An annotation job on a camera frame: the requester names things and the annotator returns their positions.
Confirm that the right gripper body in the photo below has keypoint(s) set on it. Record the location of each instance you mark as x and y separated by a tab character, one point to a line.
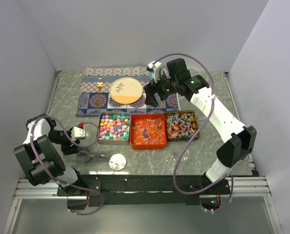
164	85

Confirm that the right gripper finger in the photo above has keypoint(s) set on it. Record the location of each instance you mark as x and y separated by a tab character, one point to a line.
162	96
150	100

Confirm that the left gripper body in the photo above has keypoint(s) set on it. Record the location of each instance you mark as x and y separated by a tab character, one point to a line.
61	138

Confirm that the orange tin of lollipops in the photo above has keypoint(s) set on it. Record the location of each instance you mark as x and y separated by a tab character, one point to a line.
148	132

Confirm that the gold tin of lollipops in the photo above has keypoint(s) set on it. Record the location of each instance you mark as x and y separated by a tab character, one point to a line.
180	125

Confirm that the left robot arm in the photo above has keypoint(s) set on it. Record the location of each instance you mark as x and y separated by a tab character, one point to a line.
41	162

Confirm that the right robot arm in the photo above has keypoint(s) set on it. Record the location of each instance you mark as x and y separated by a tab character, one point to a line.
238	139

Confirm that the silver tin of star candies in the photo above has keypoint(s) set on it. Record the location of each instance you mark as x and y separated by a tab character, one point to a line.
114	128

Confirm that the blue mug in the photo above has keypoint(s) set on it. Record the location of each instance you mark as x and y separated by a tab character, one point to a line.
150	75

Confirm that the cream and orange plate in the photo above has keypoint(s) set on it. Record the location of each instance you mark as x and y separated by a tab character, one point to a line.
126	90

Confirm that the clear jar lid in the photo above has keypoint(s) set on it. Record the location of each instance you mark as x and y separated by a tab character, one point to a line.
117	162

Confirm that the gold fork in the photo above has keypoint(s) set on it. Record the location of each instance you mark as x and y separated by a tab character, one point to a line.
99	85

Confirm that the patterned blue placemat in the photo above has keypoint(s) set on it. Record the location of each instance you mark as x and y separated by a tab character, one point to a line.
89	93

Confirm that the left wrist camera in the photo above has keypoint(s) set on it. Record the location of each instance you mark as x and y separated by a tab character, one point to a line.
78	133

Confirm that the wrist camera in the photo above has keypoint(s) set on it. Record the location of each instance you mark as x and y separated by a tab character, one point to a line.
78	133
155	68

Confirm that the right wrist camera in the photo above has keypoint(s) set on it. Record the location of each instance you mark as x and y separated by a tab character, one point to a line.
155	68

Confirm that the aluminium rail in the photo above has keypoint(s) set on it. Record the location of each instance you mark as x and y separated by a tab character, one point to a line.
242	186

